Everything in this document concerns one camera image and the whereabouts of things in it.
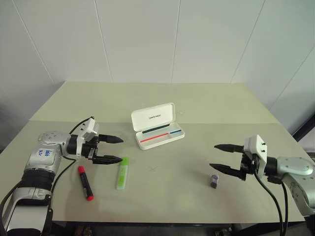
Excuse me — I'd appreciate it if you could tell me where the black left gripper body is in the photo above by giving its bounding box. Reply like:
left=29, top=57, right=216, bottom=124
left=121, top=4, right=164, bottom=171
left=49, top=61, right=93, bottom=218
left=81, top=134, right=101, bottom=161

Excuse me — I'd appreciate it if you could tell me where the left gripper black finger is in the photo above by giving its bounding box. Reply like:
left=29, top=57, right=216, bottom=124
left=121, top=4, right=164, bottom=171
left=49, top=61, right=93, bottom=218
left=93, top=155, right=124, bottom=165
left=98, top=134, right=125, bottom=145

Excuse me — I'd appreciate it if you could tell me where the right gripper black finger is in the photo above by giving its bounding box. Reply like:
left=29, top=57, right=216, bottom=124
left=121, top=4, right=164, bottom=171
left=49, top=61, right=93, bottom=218
left=209, top=163, right=244, bottom=179
left=214, top=143, right=246, bottom=154

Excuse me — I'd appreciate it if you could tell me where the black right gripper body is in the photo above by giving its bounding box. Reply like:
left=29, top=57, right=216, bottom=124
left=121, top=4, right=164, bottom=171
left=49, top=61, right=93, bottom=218
left=240, top=151, right=259, bottom=182

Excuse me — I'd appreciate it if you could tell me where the red and blue pen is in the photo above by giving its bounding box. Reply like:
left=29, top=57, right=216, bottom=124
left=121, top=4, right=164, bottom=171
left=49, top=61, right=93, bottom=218
left=140, top=129, right=183, bottom=144

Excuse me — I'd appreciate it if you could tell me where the white open pencil case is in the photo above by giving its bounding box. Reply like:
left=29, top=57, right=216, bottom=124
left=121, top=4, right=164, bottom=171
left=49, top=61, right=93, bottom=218
left=130, top=102, right=186, bottom=150

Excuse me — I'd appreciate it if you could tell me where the small grey purple eraser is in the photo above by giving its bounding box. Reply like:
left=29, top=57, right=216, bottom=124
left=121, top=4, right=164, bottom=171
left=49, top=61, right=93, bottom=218
left=209, top=174, right=220, bottom=189

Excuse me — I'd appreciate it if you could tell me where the green highlighter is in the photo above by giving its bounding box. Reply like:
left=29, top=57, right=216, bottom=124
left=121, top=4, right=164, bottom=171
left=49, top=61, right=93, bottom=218
left=116, top=156, right=130, bottom=190

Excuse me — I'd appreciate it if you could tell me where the black marker with red caps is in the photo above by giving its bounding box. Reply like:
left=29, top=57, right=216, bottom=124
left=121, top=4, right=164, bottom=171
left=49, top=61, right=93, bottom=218
left=78, top=166, right=95, bottom=202

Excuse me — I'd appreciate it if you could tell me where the white label with blue writing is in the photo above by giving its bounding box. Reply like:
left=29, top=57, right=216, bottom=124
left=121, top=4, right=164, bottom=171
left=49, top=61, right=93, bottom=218
left=30, top=147, right=57, bottom=166

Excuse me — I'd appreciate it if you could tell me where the black pen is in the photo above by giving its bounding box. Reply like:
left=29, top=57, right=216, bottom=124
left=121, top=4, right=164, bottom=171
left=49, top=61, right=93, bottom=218
left=142, top=123, right=171, bottom=135

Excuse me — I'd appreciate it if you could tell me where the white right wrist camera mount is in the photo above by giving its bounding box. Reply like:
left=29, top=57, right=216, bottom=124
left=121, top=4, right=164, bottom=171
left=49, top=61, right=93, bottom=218
left=243, top=134, right=268, bottom=171

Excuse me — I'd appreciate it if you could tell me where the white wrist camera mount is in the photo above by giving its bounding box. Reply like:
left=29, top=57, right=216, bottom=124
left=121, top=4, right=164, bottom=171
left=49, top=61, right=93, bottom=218
left=243, top=134, right=268, bottom=171
left=73, top=118, right=100, bottom=158

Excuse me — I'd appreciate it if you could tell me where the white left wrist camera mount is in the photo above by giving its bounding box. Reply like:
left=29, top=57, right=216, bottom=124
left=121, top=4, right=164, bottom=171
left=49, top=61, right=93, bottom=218
left=73, top=118, right=100, bottom=158

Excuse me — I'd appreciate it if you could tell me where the thin black left wrist cable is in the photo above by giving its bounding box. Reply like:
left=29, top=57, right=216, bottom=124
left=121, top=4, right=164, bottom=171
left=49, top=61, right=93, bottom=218
left=69, top=116, right=95, bottom=136

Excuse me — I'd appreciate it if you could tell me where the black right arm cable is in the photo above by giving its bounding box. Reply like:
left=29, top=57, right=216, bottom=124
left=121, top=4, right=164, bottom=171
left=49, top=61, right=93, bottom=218
left=280, top=181, right=289, bottom=236
left=253, top=171, right=283, bottom=236

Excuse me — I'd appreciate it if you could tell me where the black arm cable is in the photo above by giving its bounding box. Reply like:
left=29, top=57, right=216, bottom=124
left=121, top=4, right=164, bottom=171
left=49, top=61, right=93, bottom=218
left=280, top=181, right=289, bottom=236
left=253, top=171, right=283, bottom=236
left=42, top=158, right=77, bottom=236

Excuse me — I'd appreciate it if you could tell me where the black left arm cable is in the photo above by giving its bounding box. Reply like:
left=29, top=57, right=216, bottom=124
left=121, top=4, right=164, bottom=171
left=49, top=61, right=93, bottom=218
left=42, top=158, right=77, bottom=236

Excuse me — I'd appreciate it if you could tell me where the black furniture frame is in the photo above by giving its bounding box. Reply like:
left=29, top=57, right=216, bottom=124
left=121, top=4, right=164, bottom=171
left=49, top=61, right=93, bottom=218
left=292, top=106, right=315, bottom=143

